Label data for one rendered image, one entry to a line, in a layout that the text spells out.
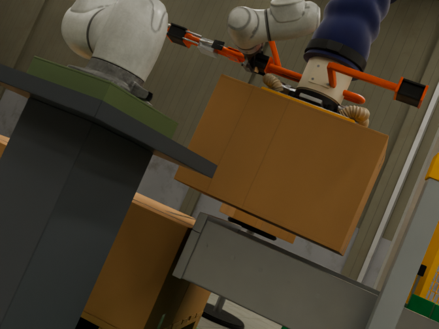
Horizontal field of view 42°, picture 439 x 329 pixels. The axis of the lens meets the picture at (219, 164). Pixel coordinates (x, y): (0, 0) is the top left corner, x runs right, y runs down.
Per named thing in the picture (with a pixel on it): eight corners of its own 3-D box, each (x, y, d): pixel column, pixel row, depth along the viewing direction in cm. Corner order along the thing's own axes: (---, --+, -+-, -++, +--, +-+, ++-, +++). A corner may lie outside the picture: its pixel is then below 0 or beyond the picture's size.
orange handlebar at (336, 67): (391, 119, 201) (395, 109, 201) (397, 93, 172) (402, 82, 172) (166, 38, 227) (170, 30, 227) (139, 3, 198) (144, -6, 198)
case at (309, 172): (343, 256, 213) (384, 160, 216) (338, 252, 175) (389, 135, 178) (204, 194, 231) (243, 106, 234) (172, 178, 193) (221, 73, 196)
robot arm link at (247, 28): (232, 53, 187) (272, 47, 185) (224, 36, 172) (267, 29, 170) (229, 23, 189) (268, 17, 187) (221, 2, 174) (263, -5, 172)
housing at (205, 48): (217, 59, 221) (221, 48, 221) (212, 52, 214) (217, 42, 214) (200, 53, 223) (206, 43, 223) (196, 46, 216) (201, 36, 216)
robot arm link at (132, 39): (110, 60, 139) (147, -20, 141) (74, 52, 152) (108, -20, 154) (157, 88, 151) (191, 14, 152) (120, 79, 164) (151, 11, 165)
